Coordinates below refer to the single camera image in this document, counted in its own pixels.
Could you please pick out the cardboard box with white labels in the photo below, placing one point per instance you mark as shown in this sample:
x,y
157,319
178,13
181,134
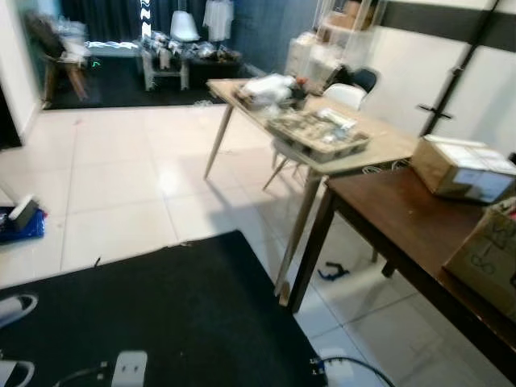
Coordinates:
x,y
451,173

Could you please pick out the cardboard box with black writing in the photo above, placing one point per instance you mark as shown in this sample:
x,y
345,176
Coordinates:
x,y
488,258

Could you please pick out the dark brown wooden table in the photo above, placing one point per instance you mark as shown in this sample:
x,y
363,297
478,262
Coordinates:
x,y
387,210

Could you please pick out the light wooden table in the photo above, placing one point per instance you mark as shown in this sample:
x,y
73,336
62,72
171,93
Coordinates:
x,y
387,141

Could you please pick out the black tripod pole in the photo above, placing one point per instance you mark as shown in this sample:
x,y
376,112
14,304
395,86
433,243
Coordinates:
x,y
459,64

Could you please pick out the black chair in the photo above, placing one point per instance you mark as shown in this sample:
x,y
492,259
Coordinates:
x,y
367,78

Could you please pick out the white chair with wooden legs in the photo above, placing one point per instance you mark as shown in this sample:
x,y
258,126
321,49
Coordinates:
x,y
345,95

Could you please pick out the wooden tray with packets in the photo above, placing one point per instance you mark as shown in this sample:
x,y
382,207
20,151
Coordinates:
x,y
318,137

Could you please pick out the white storage shelf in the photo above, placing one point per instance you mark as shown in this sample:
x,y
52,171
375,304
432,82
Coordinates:
x,y
318,48

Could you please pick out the tray with white bag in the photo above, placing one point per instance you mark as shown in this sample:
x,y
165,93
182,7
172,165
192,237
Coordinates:
x,y
266,89

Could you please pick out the white hanging shirt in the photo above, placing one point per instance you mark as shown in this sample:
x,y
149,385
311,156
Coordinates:
x,y
218,18

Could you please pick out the white plastic shell chair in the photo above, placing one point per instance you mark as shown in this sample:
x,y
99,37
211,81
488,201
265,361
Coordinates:
x,y
184,26

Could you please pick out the small cluttered white table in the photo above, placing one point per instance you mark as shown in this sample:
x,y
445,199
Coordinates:
x,y
169,56

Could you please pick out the black rug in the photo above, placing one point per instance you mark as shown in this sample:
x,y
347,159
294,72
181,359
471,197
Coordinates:
x,y
161,314

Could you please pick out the dark curtain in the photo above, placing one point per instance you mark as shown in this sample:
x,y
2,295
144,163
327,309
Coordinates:
x,y
113,16

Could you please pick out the brown wooden chair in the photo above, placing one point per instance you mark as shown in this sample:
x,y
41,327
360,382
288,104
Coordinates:
x,y
60,56

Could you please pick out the blue floor tray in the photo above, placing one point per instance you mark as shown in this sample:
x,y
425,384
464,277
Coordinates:
x,y
20,226

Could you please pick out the white slipper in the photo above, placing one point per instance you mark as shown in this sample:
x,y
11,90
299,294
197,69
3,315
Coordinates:
x,y
16,306
12,372

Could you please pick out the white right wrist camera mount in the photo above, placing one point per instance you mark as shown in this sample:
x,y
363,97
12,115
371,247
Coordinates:
x,y
339,371

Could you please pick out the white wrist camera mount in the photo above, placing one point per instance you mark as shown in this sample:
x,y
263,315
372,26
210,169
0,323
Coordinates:
x,y
339,371
131,369

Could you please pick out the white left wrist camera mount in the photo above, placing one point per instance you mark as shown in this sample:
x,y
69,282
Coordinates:
x,y
131,369

